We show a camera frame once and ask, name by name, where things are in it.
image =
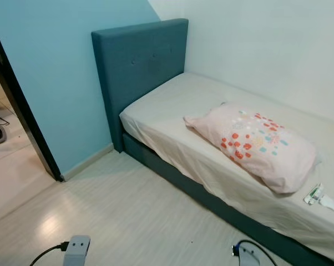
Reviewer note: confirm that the pink pillow with coloured dots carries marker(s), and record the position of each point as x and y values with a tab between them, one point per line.
261	149

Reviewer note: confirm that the white skirting board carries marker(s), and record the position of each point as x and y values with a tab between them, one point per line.
86	162

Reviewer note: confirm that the blue-grey upholstered headboard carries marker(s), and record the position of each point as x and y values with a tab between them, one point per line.
136	61

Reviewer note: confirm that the mattress with cream sheet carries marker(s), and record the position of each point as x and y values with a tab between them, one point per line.
161	113

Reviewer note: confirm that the dark teal bed base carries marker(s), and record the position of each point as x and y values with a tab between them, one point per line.
189	185

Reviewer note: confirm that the small green white packet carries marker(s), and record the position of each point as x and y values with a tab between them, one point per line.
312	195

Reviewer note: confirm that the white sock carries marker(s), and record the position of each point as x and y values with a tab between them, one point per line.
330	203

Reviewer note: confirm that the black door frame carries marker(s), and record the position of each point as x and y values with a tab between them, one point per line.
23	108

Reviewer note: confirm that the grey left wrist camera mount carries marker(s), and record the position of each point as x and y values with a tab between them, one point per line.
77	252

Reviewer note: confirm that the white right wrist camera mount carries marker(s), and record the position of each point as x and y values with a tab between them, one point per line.
249	259

